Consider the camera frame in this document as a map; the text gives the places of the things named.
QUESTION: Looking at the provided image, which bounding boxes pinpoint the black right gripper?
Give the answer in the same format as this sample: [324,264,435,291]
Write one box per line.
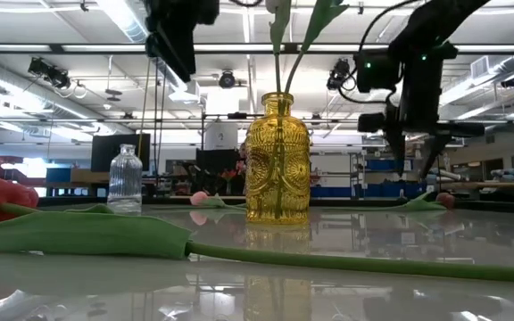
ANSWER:
[357,44,485,180]

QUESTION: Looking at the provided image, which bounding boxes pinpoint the yellow embossed glass vase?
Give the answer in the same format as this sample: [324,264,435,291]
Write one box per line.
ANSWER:
[244,92,311,226]

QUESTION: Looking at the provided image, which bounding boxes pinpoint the green flower stems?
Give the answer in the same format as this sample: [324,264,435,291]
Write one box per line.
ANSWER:
[283,0,350,97]

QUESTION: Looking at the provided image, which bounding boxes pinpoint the blue storage box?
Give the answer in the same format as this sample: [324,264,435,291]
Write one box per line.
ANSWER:
[46,168,71,184]

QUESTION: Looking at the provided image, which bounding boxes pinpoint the red artificial tulip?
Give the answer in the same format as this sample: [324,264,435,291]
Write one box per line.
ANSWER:
[0,176,514,285]
[311,191,457,213]

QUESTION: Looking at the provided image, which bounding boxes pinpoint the wooden workbench top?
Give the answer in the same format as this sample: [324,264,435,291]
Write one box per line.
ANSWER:
[437,181,514,189]

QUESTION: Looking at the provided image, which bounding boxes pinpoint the black ceiling camera with cable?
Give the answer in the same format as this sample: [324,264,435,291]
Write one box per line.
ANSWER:
[326,57,352,92]

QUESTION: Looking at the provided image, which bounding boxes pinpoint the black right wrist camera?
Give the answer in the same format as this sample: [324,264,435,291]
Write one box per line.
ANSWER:
[353,47,403,94]

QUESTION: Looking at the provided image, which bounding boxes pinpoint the square ceiling air vent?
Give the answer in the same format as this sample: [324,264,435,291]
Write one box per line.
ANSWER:
[469,55,490,80]

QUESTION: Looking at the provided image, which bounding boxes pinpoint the silver ceiling air duct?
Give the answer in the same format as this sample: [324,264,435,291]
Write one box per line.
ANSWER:
[0,53,124,135]

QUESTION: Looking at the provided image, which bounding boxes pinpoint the round black ceiling camera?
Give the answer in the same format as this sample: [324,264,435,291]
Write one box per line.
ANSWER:
[218,70,236,89]

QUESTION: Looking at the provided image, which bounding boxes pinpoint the red workshop cart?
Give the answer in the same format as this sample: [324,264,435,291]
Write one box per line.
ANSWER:
[0,154,39,179]

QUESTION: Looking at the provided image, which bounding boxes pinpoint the black table edge frame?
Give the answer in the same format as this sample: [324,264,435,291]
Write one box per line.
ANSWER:
[37,195,514,215]

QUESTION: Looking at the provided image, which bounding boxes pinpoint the row of blue bins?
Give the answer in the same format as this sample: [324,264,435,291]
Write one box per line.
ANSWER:
[310,181,426,200]

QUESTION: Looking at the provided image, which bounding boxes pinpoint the blue shelf bins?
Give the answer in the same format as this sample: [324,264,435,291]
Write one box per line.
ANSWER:
[366,159,414,171]

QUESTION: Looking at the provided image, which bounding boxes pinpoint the black wall monitor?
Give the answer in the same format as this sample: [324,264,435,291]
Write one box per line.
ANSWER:
[90,133,151,173]

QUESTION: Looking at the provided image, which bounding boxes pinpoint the person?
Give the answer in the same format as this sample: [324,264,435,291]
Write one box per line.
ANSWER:
[236,142,248,197]

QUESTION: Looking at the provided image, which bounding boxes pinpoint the clear ribbed glass vase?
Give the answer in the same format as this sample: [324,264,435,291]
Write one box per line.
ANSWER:
[107,143,144,215]

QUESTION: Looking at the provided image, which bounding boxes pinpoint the brown cardboard box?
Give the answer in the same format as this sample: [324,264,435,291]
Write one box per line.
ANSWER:
[70,168,111,185]

